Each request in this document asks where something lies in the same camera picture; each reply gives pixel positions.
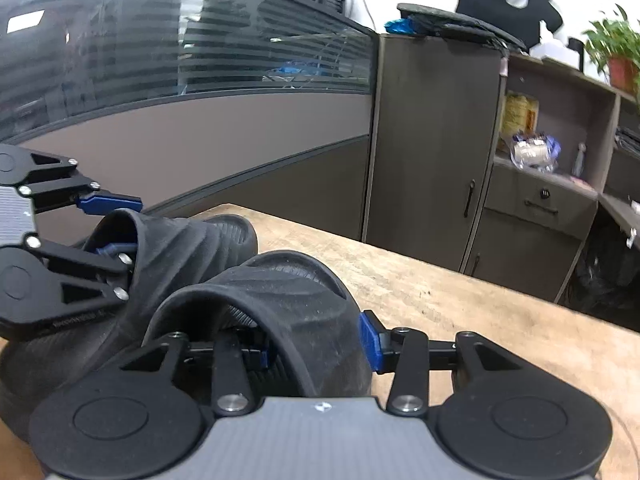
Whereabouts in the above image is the black slipper white logo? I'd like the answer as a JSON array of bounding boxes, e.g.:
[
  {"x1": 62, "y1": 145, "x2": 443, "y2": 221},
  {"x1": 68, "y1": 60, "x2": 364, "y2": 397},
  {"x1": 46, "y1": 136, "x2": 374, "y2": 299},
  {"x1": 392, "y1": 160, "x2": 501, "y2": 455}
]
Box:
[{"x1": 143, "y1": 250, "x2": 372, "y2": 398}]

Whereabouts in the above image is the black cylinder speaker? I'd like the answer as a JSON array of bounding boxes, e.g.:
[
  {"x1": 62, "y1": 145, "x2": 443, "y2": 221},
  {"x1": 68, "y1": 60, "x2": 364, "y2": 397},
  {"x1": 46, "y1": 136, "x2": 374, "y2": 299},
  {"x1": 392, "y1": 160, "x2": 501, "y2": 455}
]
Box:
[{"x1": 567, "y1": 37, "x2": 585, "y2": 73}]

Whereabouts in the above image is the yellow package on shelf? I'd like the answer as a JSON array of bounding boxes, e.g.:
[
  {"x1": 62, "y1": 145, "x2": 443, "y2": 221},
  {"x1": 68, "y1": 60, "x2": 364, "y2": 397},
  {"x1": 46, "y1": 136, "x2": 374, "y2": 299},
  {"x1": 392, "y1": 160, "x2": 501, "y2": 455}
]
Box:
[{"x1": 500, "y1": 91, "x2": 539, "y2": 141}]

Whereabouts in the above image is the black plush cushion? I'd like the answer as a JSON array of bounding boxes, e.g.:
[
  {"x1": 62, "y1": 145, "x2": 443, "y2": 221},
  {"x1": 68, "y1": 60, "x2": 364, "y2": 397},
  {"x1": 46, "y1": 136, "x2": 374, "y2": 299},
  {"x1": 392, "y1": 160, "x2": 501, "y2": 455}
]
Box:
[{"x1": 456, "y1": 0, "x2": 563, "y2": 50}]

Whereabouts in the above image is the dark wooden cabinet shelf unit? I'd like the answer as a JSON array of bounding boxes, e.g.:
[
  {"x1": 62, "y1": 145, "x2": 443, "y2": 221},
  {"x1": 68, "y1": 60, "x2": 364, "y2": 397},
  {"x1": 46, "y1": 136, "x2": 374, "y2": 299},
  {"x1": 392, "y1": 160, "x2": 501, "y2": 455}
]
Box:
[{"x1": 364, "y1": 35, "x2": 639, "y2": 302}]

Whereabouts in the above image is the green potted plant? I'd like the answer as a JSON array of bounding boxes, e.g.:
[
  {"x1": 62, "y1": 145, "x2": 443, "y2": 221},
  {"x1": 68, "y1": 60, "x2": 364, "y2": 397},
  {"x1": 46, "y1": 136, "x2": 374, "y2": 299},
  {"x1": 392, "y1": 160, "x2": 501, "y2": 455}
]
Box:
[{"x1": 582, "y1": 3, "x2": 639, "y2": 94}]

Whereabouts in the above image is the glass office partition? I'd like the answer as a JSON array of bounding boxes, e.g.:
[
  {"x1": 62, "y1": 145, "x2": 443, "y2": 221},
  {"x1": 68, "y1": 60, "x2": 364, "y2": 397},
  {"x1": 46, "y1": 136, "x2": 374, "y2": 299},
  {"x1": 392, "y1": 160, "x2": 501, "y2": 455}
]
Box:
[{"x1": 0, "y1": 0, "x2": 379, "y2": 143}]

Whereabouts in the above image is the blue white snack bag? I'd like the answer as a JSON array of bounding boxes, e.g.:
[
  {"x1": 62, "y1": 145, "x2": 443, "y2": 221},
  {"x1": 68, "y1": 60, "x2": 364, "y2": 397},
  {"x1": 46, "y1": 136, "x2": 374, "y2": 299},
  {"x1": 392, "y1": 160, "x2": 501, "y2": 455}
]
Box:
[{"x1": 509, "y1": 133, "x2": 562, "y2": 174}]

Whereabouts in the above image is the black flat seat pad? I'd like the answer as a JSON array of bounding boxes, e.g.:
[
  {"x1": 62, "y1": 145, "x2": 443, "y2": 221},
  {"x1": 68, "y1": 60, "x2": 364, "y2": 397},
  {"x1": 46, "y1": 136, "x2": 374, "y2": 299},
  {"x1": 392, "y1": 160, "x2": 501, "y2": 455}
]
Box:
[{"x1": 397, "y1": 3, "x2": 528, "y2": 52}]

